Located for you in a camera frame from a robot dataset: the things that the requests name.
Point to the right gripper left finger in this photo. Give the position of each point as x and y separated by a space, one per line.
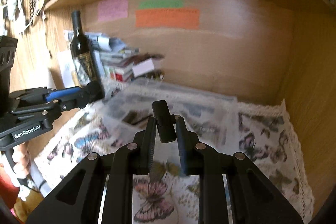
100 188

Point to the pink paper note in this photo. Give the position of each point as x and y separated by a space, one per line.
109 10

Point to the dark wine bottle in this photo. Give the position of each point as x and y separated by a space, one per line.
82 58

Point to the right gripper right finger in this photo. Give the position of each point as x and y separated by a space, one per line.
232 188

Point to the clear plastic storage bin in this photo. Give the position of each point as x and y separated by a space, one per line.
212 116

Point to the stack of magazines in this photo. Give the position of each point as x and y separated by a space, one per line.
114 59

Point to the small black rectangular object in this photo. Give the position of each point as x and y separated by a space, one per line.
164 121

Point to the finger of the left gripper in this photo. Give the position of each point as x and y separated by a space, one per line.
40 95
55 101

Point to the dark objects in bin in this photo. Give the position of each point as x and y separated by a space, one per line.
134 117

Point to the green paper note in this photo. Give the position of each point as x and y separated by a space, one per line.
161 4

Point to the butterfly print tablecloth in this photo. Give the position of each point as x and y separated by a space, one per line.
166 195

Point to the small white box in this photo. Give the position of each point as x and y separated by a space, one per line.
143 67

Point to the orange paper note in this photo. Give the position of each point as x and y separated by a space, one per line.
184 18

